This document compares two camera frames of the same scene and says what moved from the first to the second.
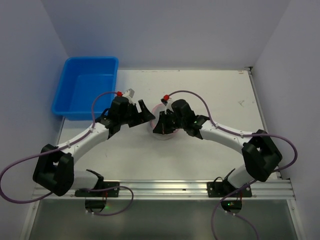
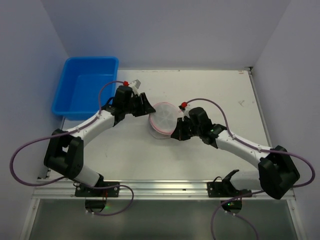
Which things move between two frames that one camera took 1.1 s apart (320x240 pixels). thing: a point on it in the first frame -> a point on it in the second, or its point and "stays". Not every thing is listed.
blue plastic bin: [81, 79] stays
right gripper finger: [164, 116] -> [180, 124]
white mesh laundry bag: [156, 110] stays
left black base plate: [109, 193] stays
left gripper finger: [140, 121] -> [144, 111]
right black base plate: [223, 189] stays
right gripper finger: [161, 128] -> [176, 134]
